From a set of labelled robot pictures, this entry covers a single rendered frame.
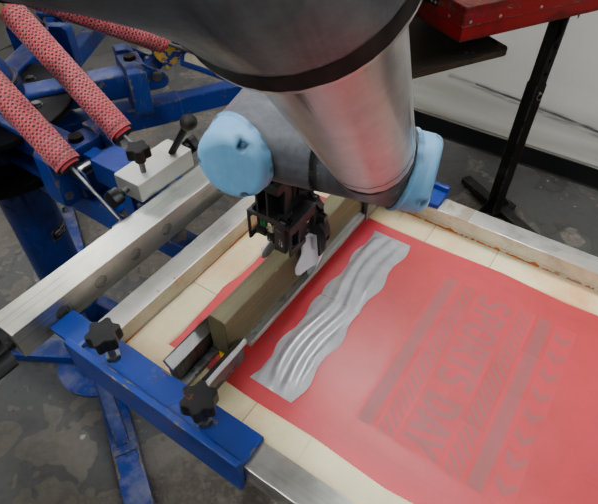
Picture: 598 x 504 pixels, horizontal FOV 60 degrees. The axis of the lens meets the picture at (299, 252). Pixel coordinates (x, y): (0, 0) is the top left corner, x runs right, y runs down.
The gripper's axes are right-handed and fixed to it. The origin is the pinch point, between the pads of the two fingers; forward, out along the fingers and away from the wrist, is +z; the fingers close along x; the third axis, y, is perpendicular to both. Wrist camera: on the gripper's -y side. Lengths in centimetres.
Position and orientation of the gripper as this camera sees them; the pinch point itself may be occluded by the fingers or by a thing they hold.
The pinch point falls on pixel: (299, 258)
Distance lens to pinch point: 80.7
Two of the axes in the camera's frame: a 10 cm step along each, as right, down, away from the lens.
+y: -5.6, 6.0, -5.7
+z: 0.1, 6.9, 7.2
